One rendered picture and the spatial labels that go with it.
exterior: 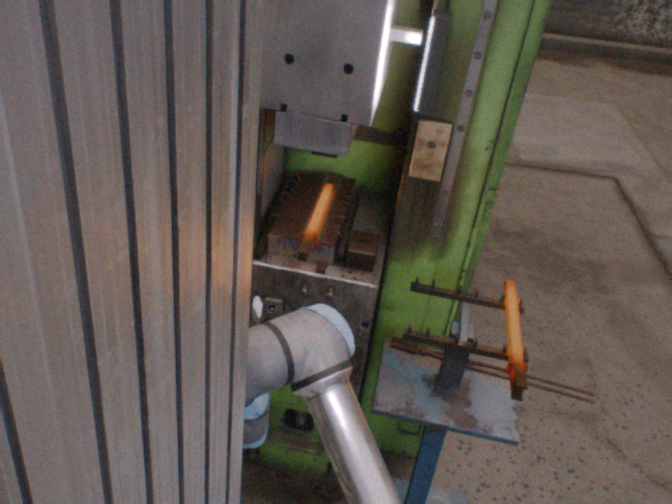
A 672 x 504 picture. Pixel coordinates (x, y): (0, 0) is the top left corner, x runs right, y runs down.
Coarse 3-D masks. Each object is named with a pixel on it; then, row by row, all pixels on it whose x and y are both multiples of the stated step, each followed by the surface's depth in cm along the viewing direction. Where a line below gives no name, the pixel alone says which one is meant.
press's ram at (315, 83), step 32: (288, 0) 160; (320, 0) 158; (352, 0) 157; (384, 0) 156; (288, 32) 164; (320, 32) 162; (352, 32) 161; (384, 32) 161; (416, 32) 177; (288, 64) 168; (320, 64) 167; (352, 64) 165; (384, 64) 181; (288, 96) 172; (320, 96) 171; (352, 96) 170
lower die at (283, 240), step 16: (304, 176) 229; (320, 176) 228; (336, 176) 228; (288, 192) 219; (304, 192) 218; (320, 192) 217; (336, 192) 219; (352, 192) 223; (288, 208) 210; (304, 208) 210; (336, 208) 211; (288, 224) 201; (304, 224) 202; (272, 240) 198; (288, 240) 197; (320, 240) 195; (336, 240) 197; (288, 256) 200; (320, 256) 198
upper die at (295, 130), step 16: (288, 112) 175; (288, 128) 177; (304, 128) 177; (320, 128) 176; (336, 128) 175; (352, 128) 180; (288, 144) 180; (304, 144) 179; (320, 144) 178; (336, 144) 177
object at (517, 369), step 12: (504, 288) 190; (516, 300) 184; (516, 312) 179; (516, 324) 175; (516, 336) 171; (516, 348) 167; (516, 360) 163; (516, 372) 158; (516, 384) 155; (516, 396) 156
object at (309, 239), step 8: (328, 184) 220; (328, 192) 216; (320, 200) 211; (328, 200) 213; (320, 208) 207; (312, 216) 202; (320, 216) 203; (312, 224) 199; (320, 224) 204; (304, 232) 194; (312, 232) 195; (304, 240) 191; (312, 240) 191; (304, 248) 187; (304, 256) 187
